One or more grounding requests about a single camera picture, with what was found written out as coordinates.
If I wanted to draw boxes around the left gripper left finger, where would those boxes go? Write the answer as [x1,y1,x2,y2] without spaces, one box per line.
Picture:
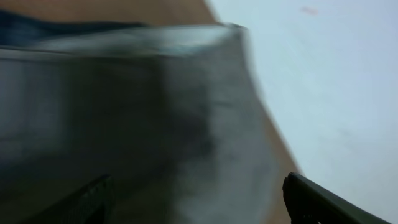
[20,175,115,224]

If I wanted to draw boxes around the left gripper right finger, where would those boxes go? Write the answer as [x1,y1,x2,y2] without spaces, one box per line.
[282,172,389,224]

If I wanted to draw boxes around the grey shorts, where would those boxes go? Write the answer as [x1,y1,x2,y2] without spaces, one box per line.
[1,24,277,223]

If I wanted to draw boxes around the folded navy blue shorts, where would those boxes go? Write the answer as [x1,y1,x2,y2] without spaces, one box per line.
[1,11,146,46]

